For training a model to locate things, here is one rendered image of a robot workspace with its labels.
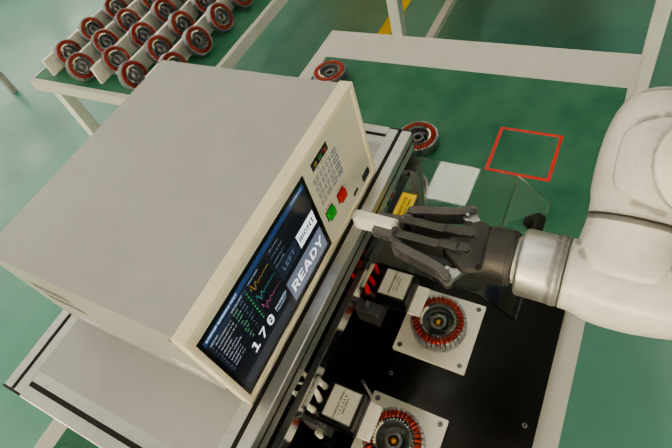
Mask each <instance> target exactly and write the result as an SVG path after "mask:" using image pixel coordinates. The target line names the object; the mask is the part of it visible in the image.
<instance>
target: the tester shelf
mask: <svg viewBox="0 0 672 448"><path fill-rule="evenodd" d="M363 125H364V128H365V132H366V136H367V140H368V143H369V147H370V151H371V155H372V158H373V162H374V166H375V169H376V172H375V174H374V175H373V177H372V179H371V181H370V183H369V185H368V187H367V189H366V191H365V192H364V194H363V196H362V198H361V200H360V202H359V204H358V206H357V207H356V209H358V210H362V211H366V212H370V213H374V214H378V215H379V214H380V212H383V210H384V208H385V206H386V204H387V202H388V200H389V198H390V196H391V194H392V192H393V190H394V188H395V186H396V184H397V182H398V180H399V178H400V176H401V174H402V172H403V170H404V168H405V166H406V164H407V162H408V160H409V158H410V156H411V154H412V152H413V150H414V148H415V145H414V139H413V133H412V131H410V130H404V129H398V128H392V127H384V126H378V125H372V124H366V123H363ZM371 234H372V232H371V231H367V230H363V229H360V228H356V227H355V225H354V222H353V219H352V217H351V219H350V221H349V223H348V224H347V226H346V228H345V230H344V232H343V234H342V236H341V238H340V240H339V241H338V243H337V245H336V247H335V249H334V251H333V253H332V255H331V256H330V258H329V260H328V262H327V264H326V266H325V268H324V270H323V272H322V273H321V275H320V277H319V279H318V281H317V283H316V285H315V287H314V289H313V290H312V292H311V294H310V296H309V298H308V300H307V302H306V304H305V305H304V307H303V309H302V311H301V313H300V315H299V317H298V319H297V321H296V322H295V324H294V326H293V328H292V330H291V332H290V334H289V336H288V338H287V339H286V341H285V343H284V345H283V347H282V349H281V351H280V353H279V354H278V356H277V358H276V360H275V362H274V364H273V366H272V368H271V370H270V371H269V373H268V375H267V377H266V379H265V381H264V383H263V385H262V387H261V388H260V390H259V392H258V394H257V396H256V398H255V400H254V402H253V403H252V404H249V403H247V402H245V401H243V400H241V399H239V398H238V397H237V396H236V395H235V394H233V393H232V392H230V391H228V390H225V389H223V388H221V387H219V386H217V385H215V384H213V383H211V382H209V381H207V380H205V379H203V378H201V377H199V376H197V375H195V374H192V373H190V372H188V371H186V370H184V369H182V368H180V367H178V366H176V365H174V364H172V363H170V362H168V361H166V360H164V359H161V358H159V357H157V356H155V355H153V354H151V353H149V352H147V351H145V350H143V349H141V348H139V347H137V346H135V345H133V344H131V343H128V342H126V341H124V340H122V339H120V338H118V337H116V336H114V335H112V334H110V333H108V332H106V331H104V330H102V329H100V328H98V327H95V326H93V325H91V324H89V323H87V322H85V321H83V320H81V319H79V318H77V317H75V316H73V315H71V314H69V313H68V312H66V311H65V310H62V312H61V313H60V314H59V315H58V317H57V318H56V319H55V321H54V322H53V323H52V324H51V326H50V327H49V328H48V329H47V331H46V332H45V333H44V334H43V336H42V337H41V338H40V339H39V341H38V342H37V343H36V344H35V346H34V347H33V348H32V350H31V351H30V352H29V353H28V355H27V356H26V357H25V358H24V360H23V361H22V362H21V363H20V365H19V366H18V367H17V368H16V370H15V371H14V372H13V374H12V375H11V376H10V377H9V379H8V380H7V381H6V382H5V384H3V386H4V387H6V388H7V389H9V390H10V391H12V392H13V393H15V394H16V395H18V396H20V397H21V398H23V399H24V400H26V401H28V402H29V403H31V404H32V405H34V406H35V407H37V408H39V409H40V410H42V411H43V412H45V413H46V414H48V415H50V416H51V417H53V418H54V419H56V420H57V421H59V422H61V423H62V424H64V425H65V426H67V427H68V428H70V429H71V430H73V431H75V432H76V433H78V434H79V435H81V436H82V437H84V438H86V439H87V440H89V441H90V442H92V443H93V444H95V445H97V446H98V447H100V448H266V446H267V444H268V442H269V440H270V438H271V436H272V434H273V432H274V430H275V428H276V426H277V424H278V422H279V420H280V418H281V416H282V414H283V412H284V410H285V408H286V406H287V404H288V402H289V400H290V398H291V396H292V394H293V392H294V390H295V388H296V386H297V384H298V382H299V380H300V378H301V376H302V374H303V372H304V370H305V367H306V365H307V363H308V361H309V359H310V357H311V355H312V353H313V351H314V349H315V347H316V345H317V343H318V341H319V339H320V337H321V335H322V333H323V331H324V329H325V327H326V325H327V323H328V321H329V319H330V317H331V315H332V313H333V311H334V309H335V307H336V305H337V303H338V301H339V299H340V297H341V295H342V293H343V291H344V289H345V287H346V285H347V283H348V281H349V279H350V277H351V275H352V273H353V271H354V269H355V267H356V265H357V263H358V261H359V259H360V257H361V255H362V252H363V250H364V248H365V246H366V244H367V242H368V240H369V238H370V236H371Z"/></svg>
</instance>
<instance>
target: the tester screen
mask: <svg viewBox="0 0 672 448"><path fill-rule="evenodd" d="M311 210H312V211H313V214H314V216H315V218H316V220H317V223H316V224H315V226H314V228H313V230H312V231H311V233H310V235H309V237H308V238H307V240H306V242H305V244H304V245H303V247H302V249H301V251H300V252H299V254H298V256H297V258H296V259H295V261H294V263H293V265H292V266H291V268H290V270H289V272H288V273H287V275H286V277H285V279H284V280H283V278H282V276H281V275H280V273H279V272H278V270H277V268H278V266H279V264H280V263H281V261H282V259H283V258H284V256H285V254H286V253H287V251H288V249H289V247H290V246H291V244H292V242H293V241H294V239H295V237H296V235H297V234H298V232H299V230H300V229H301V227H302V225H303V223H304V222H305V220H306V218H307V217H308V215H309V213H310V211H311ZM319 226H320V224H319V221H318V219H317V217H316V215H315V212H314V210H313V208H312V206H311V204H310V201H309V199H308V197H307V195H306V192H305V190H304V188H303V186H302V184H301V185H300V187H299V188H298V190H297V192H296V193H295V195H294V197H293V198H292V200H291V201H290V203H289V205H288V206H287V208H286V210H285V211H284V213H283V214H282V216H281V218H280V219H279V221H278V223H277V224H276V226H275V227H274V229H273V231H272V232H271V234H270V235H269V237H268V239H267V240H266V242H265V244H264V245H263V247H262V248H261V250H260V252H259V253H258V255H257V257H256V258H255V260H254V261H253V263H252V265H251V266H250V268H249V270H248V271H247V273H246V274H245V276H244V278H243V279H242V281H241V283H240V284H239V286H238V287H237V289H236V291H235V292H234V294H233V296H232V297H231V299H230V300H229V302H228V304H227V305H226V307H225V308H224V310H223V312H222V313H221V315H220V317H219V318H218V320H217V321H216V323H215V325H214V326H213V328H212V330H211V331H210V333H209V334H208V336H207V338H206V339H205V341H204V343H203V344H202V345H203V346H204V347H205V348H206V349H207V350H208V351H209V352H210V353H211V354H213V355H214V356H215V357H216V358H217V359H218V360H219V361H220V362H221V363H222V364H223V365H225V366H226V367H227V368H228V369H229V370H230V371H231V372H232V373H233V374H234V375H235V376H237V377H238V378H239V379H240V380H241V381H242V382H243V383H244V384H245V385H246V386H247V387H249V388H250V389H251V388H252V386H253V384H254V382H255V380H256V379H257V377H258V375H259V373H260V371H261V369H262V368H263V366H264V364H265V362H266V360H267V358H268V356H269V355H270V353H271V351H272V349H273V347H274V345H275V343H276V342H277V340H278V338H279V336H280V334H281V332H282V330H283V329H284V327H285V325H286V323H287V321H288V319H289V317H290V316H291V314H292V312H293V310H294V308H295V306H296V305H297V303H298V301H299V299H300V297H301V295H302V293H303V292H304V290H305V288H306V286H307V284H308V282H309V280H310V279H311V277H312V275H313V273H314V271H315V269H316V267H317V266H318V264H319V262H320V260H321V258H322V256H323V255H324V253H325V251H326V249H327V247H328V245H329V244H328V241H327V239H326V237H325V235H324V233H323V235H324V237H325V239H326V241H327V246H326V248H325V249H324V251H323V253H322V255H321V257H320V259H319V260H318V262H317V264H316V266H315V268H314V270H313V272H312V273H311V275H310V277H309V279H308V281H307V283H306V284H305V286H304V288H303V290H302V292H301V294H300V296H299V297H298V299H297V301H296V300H295V298H294V296H293V295H292V293H291V292H290V290H289V289H288V287H287V285H286V284H287V282H288V280H289V279H290V277H291V275H292V273H293V272H294V270H295V268H296V266H297V265H298V263H299V261H300V259H301V257H302V256H303V254H304V252H305V250H306V249H307V247H308V245H309V243H310V241H311V240H312V238H313V236H314V234H315V233H316V231H317V229H318V227H319ZM320 228H321V226H320ZM321 230H322V228H321ZM322 232H323V230H322ZM288 302H290V303H291V305H292V308H291V309H290V311H289V313H288V315H287V317H286V319H285V320H284V322H283V324H282V326H281V328H280V330H279V331H278V333H277V335H276V337H275V339H274V341H273V343H272V344H271V346H270V348H269V350H268V352H267V354H266V355H265V357H264V359H263V361H262V363H261V365H260V366H259V368H258V370H257V372H256V374H255V376H254V377H253V379H252V381H251V383H249V382H248V381H247V380H246V378H247V376H248V375H249V373H250V371H251V369H252V367H253V366H254V364H255V362H256V360H257V358H258V356H259V355H260V353H261V351H262V349H263V347H264V346H265V344H266V342H267V340H268V338H269V336H270V335H271V333H272V331H273V329H274V327H275V326H276V324H277V322H278V320H279V318H280V316H281V315H282V313H283V311H284V309H285V307H286V306H287V304H288ZM271 310H272V311H273V312H274V313H275V315H276V316H277V319H276V321H275V322H274V324H273V326H272V328H271V330H270V331H269V333H268V335H267V337H266V339H265V340H264V342H263V344H262V346H261V348H260V349H259V351H258V353H257V355H256V356H255V355H254V354H253V353H252V352H251V351H250V350H249V349H250V347H251V345H252V344H253V342H254V340H255V338H256V336H257V335H258V333H259V331H260V329H261V328H262V326H263V324H264V322H265V321H266V319H267V317H268V315H269V313H270V312H271Z"/></svg>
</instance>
